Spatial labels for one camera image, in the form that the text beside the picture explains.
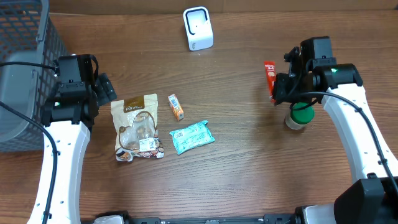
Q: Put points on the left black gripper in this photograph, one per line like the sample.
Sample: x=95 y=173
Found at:
x=103 y=89

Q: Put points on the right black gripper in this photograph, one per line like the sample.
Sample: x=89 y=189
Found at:
x=279 y=93

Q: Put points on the red snack bar packet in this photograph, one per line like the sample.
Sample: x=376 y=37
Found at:
x=271 y=77

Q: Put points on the beige snack bag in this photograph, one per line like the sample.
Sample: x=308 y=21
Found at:
x=135 y=121

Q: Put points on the orange small box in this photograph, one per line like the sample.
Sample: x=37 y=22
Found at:
x=176 y=107

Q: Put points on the teal wet wipes pack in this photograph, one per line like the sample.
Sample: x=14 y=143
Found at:
x=193 y=136

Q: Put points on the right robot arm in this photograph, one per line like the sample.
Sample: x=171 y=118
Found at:
x=314 y=76

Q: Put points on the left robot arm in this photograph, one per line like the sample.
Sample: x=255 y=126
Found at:
x=67 y=118

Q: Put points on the white barcode scanner stand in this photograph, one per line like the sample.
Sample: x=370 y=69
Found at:
x=198 y=28

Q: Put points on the green lidded glass jar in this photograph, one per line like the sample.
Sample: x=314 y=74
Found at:
x=299 y=115

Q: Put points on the grey plastic mesh basket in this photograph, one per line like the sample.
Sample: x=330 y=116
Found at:
x=29 y=45

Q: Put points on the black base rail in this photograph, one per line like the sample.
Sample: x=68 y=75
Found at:
x=266 y=219

